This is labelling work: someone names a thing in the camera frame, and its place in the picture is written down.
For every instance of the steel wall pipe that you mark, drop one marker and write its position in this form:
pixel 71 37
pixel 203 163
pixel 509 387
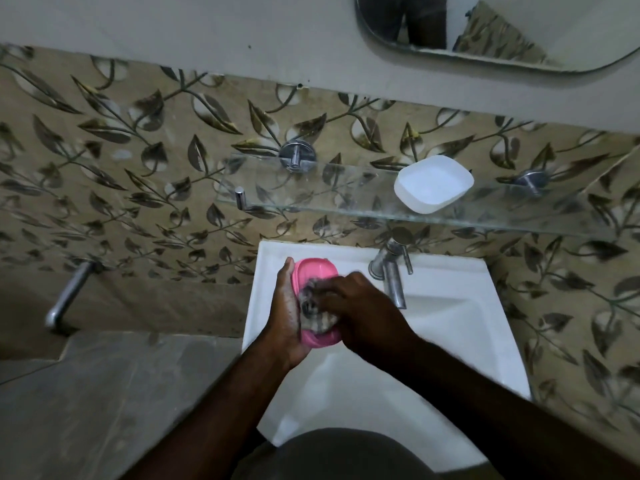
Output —
pixel 67 297

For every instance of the white ceramic wash basin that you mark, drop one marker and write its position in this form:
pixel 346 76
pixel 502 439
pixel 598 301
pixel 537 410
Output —
pixel 400 354

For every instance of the wall mirror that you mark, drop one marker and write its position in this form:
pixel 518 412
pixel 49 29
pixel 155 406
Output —
pixel 500 24

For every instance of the person's right hand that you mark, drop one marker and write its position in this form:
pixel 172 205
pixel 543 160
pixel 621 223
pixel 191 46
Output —
pixel 365 314

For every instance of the steel shelf bracket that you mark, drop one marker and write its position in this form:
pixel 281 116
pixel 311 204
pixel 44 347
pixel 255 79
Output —
pixel 531 180
pixel 296 155

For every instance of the white plastic soap dish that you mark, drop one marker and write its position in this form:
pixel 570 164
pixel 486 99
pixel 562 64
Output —
pixel 433 182

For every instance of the glass wall shelf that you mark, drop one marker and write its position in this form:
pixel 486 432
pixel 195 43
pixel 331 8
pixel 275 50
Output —
pixel 400 194

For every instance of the grey scrubbing pad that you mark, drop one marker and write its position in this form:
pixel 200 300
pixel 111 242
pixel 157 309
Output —
pixel 316 304

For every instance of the person's left forearm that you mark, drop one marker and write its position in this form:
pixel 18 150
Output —
pixel 215 419

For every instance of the person's right fingers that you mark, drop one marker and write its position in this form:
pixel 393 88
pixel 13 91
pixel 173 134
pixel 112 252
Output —
pixel 330 294

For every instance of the pink plastic soap dish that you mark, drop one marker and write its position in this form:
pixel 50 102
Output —
pixel 313 274

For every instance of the person's left thumb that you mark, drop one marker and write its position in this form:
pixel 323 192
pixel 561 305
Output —
pixel 288 289

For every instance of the steel basin tap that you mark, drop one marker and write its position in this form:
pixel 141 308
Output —
pixel 393 274

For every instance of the person's dark shirt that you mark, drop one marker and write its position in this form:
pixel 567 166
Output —
pixel 335 457

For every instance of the person's left hand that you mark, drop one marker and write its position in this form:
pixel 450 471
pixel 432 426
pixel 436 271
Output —
pixel 283 314

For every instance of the person's right forearm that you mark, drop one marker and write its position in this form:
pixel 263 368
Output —
pixel 505 419

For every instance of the steel shelf rail post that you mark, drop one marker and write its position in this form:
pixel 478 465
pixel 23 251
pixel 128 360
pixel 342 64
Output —
pixel 240 198

